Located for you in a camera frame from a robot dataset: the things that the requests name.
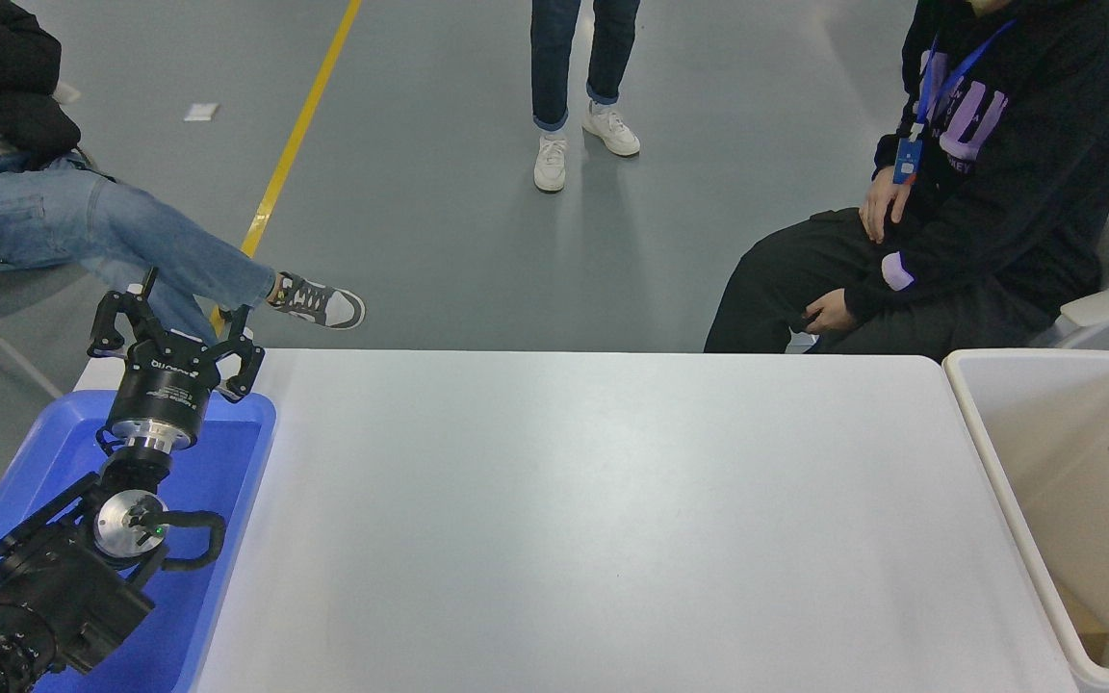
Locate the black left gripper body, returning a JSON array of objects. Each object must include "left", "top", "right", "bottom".
[{"left": 108, "top": 332, "right": 224, "bottom": 442}]

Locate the person's left hand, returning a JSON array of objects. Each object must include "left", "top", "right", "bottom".
[{"left": 802, "top": 288, "right": 860, "bottom": 336}]

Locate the person's right hand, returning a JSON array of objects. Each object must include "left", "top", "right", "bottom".
[{"left": 858, "top": 165, "right": 915, "bottom": 244}]

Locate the large pale plastic bin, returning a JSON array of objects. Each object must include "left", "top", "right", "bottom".
[{"left": 941, "top": 348, "right": 1109, "bottom": 693}]

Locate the blue plastic tray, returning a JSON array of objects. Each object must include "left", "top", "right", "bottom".
[{"left": 0, "top": 388, "right": 278, "bottom": 693}]

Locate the brown cardboard piece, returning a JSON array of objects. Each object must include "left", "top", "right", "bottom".
[{"left": 1053, "top": 576, "right": 1109, "bottom": 667}]

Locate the standing person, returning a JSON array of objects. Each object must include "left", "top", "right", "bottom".
[{"left": 529, "top": 0, "right": 643, "bottom": 194}]

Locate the seated person with lanyard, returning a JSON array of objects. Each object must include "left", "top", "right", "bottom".
[{"left": 704, "top": 0, "right": 1109, "bottom": 355}]

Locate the blue lanyard badge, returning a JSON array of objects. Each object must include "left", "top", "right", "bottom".
[{"left": 892, "top": 19, "right": 1018, "bottom": 187}]

